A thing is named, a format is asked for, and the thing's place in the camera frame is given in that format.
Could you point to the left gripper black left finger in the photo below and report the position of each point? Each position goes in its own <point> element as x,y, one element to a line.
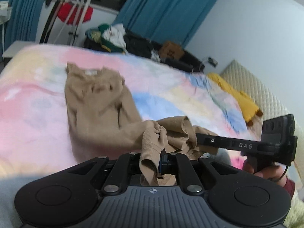
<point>121,173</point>

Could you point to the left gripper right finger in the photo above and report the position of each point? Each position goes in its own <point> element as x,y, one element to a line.
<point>179,165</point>

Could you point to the tan knit sweater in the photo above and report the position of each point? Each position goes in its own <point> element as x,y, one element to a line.
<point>102,116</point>

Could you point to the dark clothes pile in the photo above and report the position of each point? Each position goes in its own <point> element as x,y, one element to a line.
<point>142,47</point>

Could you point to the white and green clothes pile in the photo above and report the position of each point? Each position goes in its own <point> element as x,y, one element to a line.
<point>109,37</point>

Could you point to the metal clothes drying rack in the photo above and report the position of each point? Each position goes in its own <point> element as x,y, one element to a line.
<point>73,34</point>

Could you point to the person's right hand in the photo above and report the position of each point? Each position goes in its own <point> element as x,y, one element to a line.
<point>271,172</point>

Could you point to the quilted cream headboard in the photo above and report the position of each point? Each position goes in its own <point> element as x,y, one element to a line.
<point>241,79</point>

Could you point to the yellow garment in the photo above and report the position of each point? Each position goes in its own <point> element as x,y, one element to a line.
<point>248,107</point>

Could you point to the brown cardboard box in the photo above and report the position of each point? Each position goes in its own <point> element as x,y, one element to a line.
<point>171,50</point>

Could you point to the blue curtain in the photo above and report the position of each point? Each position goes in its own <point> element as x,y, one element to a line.
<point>159,20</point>

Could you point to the white side table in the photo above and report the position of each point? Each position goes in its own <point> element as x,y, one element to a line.
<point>15,47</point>

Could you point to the red cloth on rack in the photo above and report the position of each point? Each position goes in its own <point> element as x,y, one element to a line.
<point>65,10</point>

